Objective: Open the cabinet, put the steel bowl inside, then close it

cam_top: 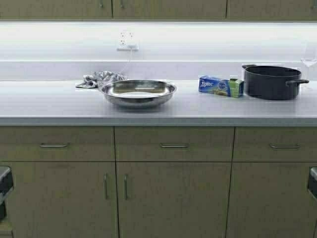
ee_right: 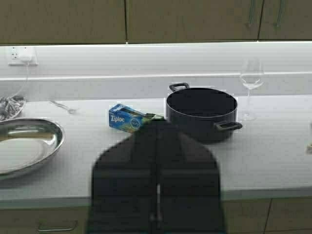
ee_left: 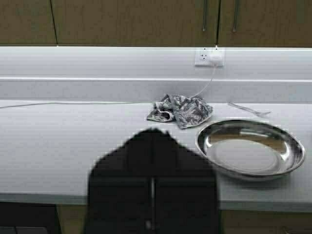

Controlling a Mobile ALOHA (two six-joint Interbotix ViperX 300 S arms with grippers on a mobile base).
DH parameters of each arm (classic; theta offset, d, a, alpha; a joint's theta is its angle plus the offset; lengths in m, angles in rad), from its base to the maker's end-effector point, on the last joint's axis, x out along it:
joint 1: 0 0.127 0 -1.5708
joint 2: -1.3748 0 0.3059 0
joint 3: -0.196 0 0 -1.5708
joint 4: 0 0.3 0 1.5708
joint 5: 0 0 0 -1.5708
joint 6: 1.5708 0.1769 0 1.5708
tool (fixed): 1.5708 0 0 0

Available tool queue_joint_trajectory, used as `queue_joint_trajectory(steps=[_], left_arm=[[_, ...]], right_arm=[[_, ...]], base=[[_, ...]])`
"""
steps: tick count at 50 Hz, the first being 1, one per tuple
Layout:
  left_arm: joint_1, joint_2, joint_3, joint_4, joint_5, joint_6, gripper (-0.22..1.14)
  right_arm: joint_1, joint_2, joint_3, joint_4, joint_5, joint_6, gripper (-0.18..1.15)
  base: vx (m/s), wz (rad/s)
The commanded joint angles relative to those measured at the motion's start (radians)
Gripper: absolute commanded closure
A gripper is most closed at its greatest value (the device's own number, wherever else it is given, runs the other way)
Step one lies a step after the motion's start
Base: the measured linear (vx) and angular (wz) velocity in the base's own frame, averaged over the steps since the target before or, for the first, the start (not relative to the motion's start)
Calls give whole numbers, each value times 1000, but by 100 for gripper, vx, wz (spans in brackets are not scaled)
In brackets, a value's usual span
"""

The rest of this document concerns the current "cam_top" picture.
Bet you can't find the middle lower drawer front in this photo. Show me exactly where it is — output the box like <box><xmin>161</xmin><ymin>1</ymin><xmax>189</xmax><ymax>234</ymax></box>
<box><xmin>114</xmin><ymin>127</ymin><xmax>234</xmax><ymax>162</ymax></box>

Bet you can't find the right drawer metal handle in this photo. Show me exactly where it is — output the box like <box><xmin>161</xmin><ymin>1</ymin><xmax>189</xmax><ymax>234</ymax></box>
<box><xmin>269</xmin><ymin>143</ymin><xmax>301</xmax><ymax>149</ymax></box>

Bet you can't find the drawer metal handle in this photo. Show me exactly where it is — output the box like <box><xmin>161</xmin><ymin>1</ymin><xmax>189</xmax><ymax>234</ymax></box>
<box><xmin>269</xmin><ymin>143</ymin><xmax>301</xmax><ymax>149</ymax></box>
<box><xmin>160</xmin><ymin>143</ymin><xmax>189</xmax><ymax>149</ymax></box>
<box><xmin>39</xmin><ymin>143</ymin><xmax>69</xmax><ymax>148</ymax></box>

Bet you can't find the left lower drawer front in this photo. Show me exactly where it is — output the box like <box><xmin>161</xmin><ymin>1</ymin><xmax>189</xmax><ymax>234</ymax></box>
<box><xmin>0</xmin><ymin>126</ymin><xmax>115</xmax><ymax>162</ymax></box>

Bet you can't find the white wall power outlet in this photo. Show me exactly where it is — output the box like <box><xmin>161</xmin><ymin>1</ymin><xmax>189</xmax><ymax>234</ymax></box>
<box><xmin>116</xmin><ymin>30</ymin><xmax>139</xmax><ymax>52</ymax></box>

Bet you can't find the grey patterned dish cloth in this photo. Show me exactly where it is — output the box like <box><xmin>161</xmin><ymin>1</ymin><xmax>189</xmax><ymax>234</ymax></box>
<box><xmin>76</xmin><ymin>71</ymin><xmax>127</xmax><ymax>89</ymax></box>

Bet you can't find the door metal handle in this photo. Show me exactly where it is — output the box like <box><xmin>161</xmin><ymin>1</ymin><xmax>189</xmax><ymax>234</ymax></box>
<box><xmin>103</xmin><ymin>173</ymin><xmax>108</xmax><ymax>200</ymax></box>
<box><xmin>123</xmin><ymin>174</ymin><xmax>128</xmax><ymax>200</ymax></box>

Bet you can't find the white charger cable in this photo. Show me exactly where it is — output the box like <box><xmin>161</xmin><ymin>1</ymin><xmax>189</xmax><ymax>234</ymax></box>
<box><xmin>118</xmin><ymin>49</ymin><xmax>133</xmax><ymax>75</ymax></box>

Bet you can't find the right lower drawer front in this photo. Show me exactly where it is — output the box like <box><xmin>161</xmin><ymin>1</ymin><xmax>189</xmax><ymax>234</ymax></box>
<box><xmin>233</xmin><ymin>127</ymin><xmax>317</xmax><ymax>162</ymax></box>

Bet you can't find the white charger plug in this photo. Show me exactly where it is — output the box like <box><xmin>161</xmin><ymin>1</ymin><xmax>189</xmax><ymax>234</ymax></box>
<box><xmin>126</xmin><ymin>44</ymin><xmax>138</xmax><ymax>51</ymax></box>

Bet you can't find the middle lower cabinet door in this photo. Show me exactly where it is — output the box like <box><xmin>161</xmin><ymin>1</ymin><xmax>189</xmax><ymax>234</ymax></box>
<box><xmin>117</xmin><ymin>162</ymin><xmax>231</xmax><ymax>238</ymax></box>

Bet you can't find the cabinet door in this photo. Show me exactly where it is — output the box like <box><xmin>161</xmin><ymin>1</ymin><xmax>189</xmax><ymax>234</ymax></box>
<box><xmin>6</xmin><ymin>162</ymin><xmax>118</xmax><ymax>238</ymax></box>
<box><xmin>112</xmin><ymin>0</ymin><xmax>227</xmax><ymax>20</ymax></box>
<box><xmin>226</xmin><ymin>162</ymin><xmax>317</xmax><ymax>238</ymax></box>
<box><xmin>117</xmin><ymin>162</ymin><xmax>231</xmax><ymax>238</ymax></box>
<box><xmin>0</xmin><ymin>0</ymin><xmax>112</xmax><ymax>20</ymax></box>
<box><xmin>227</xmin><ymin>0</ymin><xmax>317</xmax><ymax>20</ymax></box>

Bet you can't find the black cooking pot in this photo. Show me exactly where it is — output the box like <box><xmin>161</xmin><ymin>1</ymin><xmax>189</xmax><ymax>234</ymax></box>
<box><xmin>242</xmin><ymin>64</ymin><xmax>310</xmax><ymax>100</ymax></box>

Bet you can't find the left drawer metal handle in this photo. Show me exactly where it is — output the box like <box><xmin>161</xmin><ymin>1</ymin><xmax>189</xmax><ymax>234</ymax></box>
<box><xmin>39</xmin><ymin>143</ymin><xmax>69</xmax><ymax>148</ymax></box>

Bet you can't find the upper left cabinet door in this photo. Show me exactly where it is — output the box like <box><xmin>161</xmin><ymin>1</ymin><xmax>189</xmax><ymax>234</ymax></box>
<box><xmin>0</xmin><ymin>0</ymin><xmax>112</xmax><ymax>20</ymax></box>

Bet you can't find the left door metal handle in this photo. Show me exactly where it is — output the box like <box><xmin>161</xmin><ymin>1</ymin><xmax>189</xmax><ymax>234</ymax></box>
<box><xmin>103</xmin><ymin>173</ymin><xmax>108</xmax><ymax>200</ymax></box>

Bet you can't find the middle door metal handle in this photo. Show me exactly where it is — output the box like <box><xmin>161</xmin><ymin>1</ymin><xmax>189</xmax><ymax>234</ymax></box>
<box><xmin>123</xmin><ymin>174</ymin><xmax>128</xmax><ymax>200</ymax></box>

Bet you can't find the upper middle cabinet door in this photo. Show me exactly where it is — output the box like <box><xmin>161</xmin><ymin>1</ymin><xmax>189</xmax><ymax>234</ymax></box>
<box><xmin>112</xmin><ymin>0</ymin><xmax>227</xmax><ymax>20</ymax></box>

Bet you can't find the upper right cabinet door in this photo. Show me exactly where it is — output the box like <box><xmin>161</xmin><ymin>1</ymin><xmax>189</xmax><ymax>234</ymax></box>
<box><xmin>227</xmin><ymin>0</ymin><xmax>317</xmax><ymax>20</ymax></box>

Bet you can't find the blue Ziploc bag box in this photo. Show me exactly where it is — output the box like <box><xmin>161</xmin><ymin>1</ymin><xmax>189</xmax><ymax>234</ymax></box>
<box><xmin>199</xmin><ymin>75</ymin><xmax>244</xmax><ymax>98</ymax></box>

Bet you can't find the large stainless steel bowl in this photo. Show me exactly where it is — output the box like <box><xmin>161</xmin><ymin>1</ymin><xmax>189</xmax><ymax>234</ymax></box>
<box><xmin>99</xmin><ymin>80</ymin><xmax>177</xmax><ymax>109</ymax></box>

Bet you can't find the middle drawer metal handle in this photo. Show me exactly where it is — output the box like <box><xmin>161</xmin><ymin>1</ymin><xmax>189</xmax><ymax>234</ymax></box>
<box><xmin>160</xmin><ymin>143</ymin><xmax>189</xmax><ymax>149</ymax></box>

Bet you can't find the right lower cabinet door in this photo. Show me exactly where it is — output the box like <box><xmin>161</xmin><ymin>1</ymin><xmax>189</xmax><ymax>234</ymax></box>
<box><xmin>226</xmin><ymin>162</ymin><xmax>317</xmax><ymax>238</ymax></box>

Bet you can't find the clear wine glass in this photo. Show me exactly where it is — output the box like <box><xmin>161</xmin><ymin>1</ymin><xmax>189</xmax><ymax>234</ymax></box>
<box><xmin>301</xmin><ymin>41</ymin><xmax>317</xmax><ymax>81</ymax></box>

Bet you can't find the left lower cabinet door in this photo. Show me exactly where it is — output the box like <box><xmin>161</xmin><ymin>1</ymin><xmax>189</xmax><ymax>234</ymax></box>
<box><xmin>6</xmin><ymin>162</ymin><xmax>118</xmax><ymax>238</ymax></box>

